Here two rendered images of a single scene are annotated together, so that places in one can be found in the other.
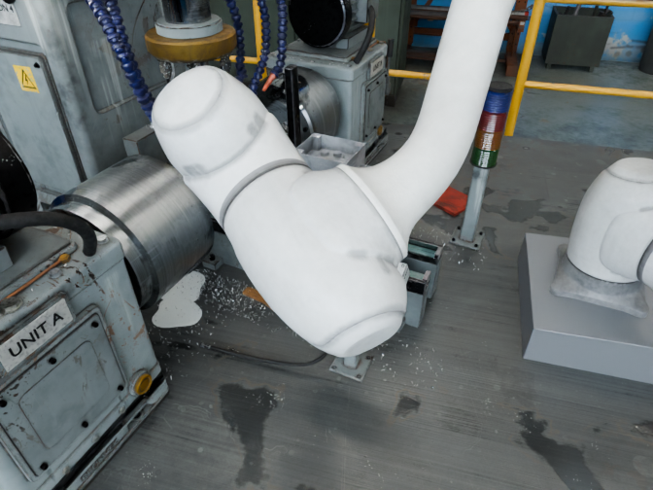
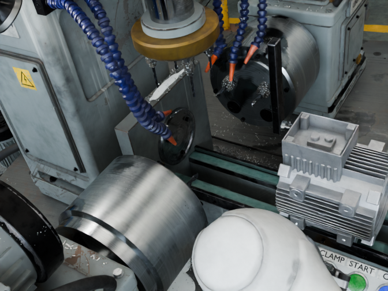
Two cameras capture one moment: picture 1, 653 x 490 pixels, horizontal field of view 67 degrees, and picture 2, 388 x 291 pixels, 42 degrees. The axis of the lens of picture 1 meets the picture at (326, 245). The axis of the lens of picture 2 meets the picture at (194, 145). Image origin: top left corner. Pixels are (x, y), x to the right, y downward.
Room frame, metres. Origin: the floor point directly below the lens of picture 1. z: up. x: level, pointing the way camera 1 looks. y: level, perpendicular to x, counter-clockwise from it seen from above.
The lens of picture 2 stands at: (0.14, 0.07, 1.80)
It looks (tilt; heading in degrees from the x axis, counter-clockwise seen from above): 40 degrees down; 13
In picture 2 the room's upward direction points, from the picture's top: 11 degrees counter-clockwise
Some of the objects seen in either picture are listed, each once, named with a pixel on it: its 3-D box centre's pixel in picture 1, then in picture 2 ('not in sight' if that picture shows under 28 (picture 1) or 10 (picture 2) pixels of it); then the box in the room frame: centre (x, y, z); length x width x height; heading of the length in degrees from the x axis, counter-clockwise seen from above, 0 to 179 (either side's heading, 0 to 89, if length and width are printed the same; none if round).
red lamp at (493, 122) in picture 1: (492, 118); not in sight; (1.07, -0.38, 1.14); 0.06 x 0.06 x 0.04
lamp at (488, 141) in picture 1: (488, 136); not in sight; (1.07, -0.38, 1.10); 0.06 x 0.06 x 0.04
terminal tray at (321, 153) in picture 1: (328, 162); (320, 146); (0.92, -0.01, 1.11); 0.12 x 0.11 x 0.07; 65
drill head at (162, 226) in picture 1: (112, 248); (116, 249); (0.71, 0.39, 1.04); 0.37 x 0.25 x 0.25; 154
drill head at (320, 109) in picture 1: (292, 115); (269, 65); (1.33, 0.09, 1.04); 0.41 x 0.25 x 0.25; 154
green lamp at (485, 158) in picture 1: (485, 154); not in sight; (1.07, -0.38, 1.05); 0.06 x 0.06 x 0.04
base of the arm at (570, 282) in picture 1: (602, 263); not in sight; (0.82, -0.59, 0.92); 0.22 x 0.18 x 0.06; 154
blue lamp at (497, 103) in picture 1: (497, 98); not in sight; (1.07, -0.38, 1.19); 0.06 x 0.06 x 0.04
